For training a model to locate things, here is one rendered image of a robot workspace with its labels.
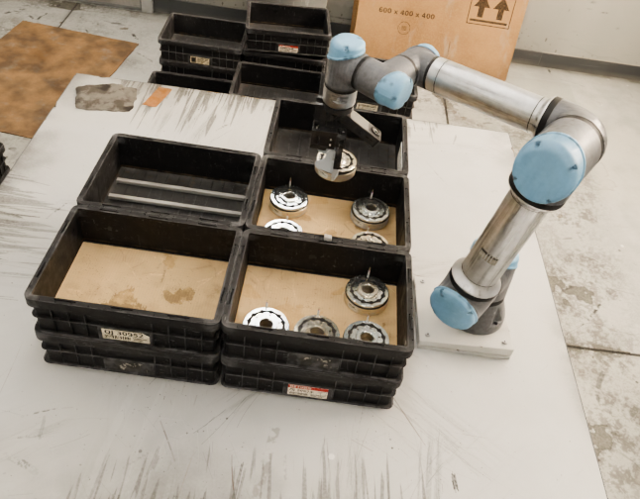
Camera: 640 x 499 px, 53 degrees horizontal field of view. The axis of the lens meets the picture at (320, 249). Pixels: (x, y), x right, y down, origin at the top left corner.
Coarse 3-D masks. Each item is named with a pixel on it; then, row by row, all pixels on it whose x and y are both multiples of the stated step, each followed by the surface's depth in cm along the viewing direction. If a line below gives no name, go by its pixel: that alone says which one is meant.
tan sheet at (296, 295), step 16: (256, 272) 155; (272, 272) 156; (288, 272) 157; (256, 288) 152; (272, 288) 152; (288, 288) 153; (304, 288) 154; (320, 288) 154; (336, 288) 155; (240, 304) 148; (256, 304) 148; (272, 304) 149; (288, 304) 149; (304, 304) 150; (320, 304) 151; (336, 304) 151; (240, 320) 144; (288, 320) 146; (336, 320) 148; (352, 320) 148; (384, 320) 149
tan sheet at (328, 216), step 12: (264, 204) 174; (312, 204) 176; (324, 204) 177; (336, 204) 177; (348, 204) 178; (264, 216) 170; (276, 216) 171; (312, 216) 173; (324, 216) 173; (336, 216) 174; (348, 216) 174; (312, 228) 169; (324, 228) 170; (336, 228) 170; (348, 228) 171; (360, 228) 171; (384, 228) 173
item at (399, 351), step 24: (288, 240) 151; (312, 240) 151; (240, 264) 143; (408, 264) 149; (408, 288) 144; (408, 312) 139; (240, 336) 132; (264, 336) 131; (288, 336) 130; (312, 336) 131; (408, 336) 134
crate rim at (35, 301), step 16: (80, 208) 150; (96, 208) 150; (64, 224) 145; (192, 224) 150; (208, 224) 151; (240, 240) 148; (48, 256) 138; (32, 288) 131; (224, 288) 138; (32, 304) 130; (48, 304) 129; (64, 304) 129; (80, 304) 130; (96, 304) 130; (224, 304) 134; (128, 320) 131; (144, 320) 130; (160, 320) 130; (176, 320) 130; (192, 320) 130; (208, 320) 131
